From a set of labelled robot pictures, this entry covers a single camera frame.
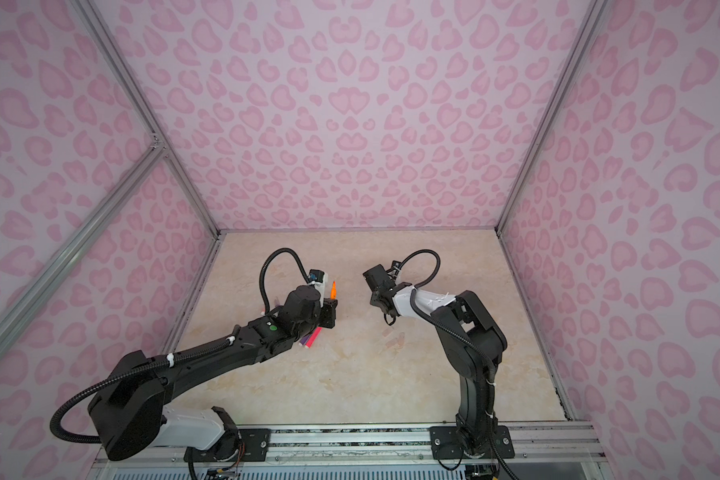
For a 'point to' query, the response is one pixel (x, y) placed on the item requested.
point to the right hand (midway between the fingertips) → (385, 293)
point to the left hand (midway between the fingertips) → (338, 297)
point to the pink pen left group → (313, 336)
